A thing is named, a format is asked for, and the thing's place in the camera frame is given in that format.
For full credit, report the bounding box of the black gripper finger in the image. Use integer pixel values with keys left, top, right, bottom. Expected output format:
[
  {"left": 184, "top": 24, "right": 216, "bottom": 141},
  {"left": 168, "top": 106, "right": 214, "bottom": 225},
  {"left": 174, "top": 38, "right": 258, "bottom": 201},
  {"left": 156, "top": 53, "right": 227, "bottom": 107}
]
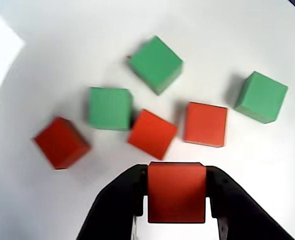
[
  {"left": 206, "top": 165, "right": 295, "bottom": 240},
  {"left": 76, "top": 163, "right": 149, "bottom": 240}
]

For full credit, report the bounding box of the green cube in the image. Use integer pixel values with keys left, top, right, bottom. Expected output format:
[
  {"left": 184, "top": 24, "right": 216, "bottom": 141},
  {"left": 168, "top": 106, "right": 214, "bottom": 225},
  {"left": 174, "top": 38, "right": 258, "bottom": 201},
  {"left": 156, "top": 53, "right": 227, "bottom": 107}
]
[
  {"left": 233, "top": 71, "right": 289, "bottom": 125},
  {"left": 86, "top": 86, "right": 134, "bottom": 132},
  {"left": 126, "top": 35, "right": 184, "bottom": 96}
]

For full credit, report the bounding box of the white round plate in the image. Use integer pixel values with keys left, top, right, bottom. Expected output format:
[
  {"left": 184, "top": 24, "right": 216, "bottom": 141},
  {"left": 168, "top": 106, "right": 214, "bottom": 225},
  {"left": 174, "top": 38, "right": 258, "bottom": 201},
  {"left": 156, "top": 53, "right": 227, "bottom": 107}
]
[{"left": 0, "top": 0, "right": 295, "bottom": 240}]

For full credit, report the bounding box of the red cube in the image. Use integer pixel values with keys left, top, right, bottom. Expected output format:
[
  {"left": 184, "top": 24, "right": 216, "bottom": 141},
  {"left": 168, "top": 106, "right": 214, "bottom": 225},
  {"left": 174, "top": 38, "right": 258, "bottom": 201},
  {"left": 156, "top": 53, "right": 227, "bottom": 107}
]
[
  {"left": 182, "top": 101, "right": 228, "bottom": 149},
  {"left": 32, "top": 116, "right": 92, "bottom": 171},
  {"left": 146, "top": 161, "right": 208, "bottom": 224},
  {"left": 126, "top": 108, "right": 179, "bottom": 161}
]

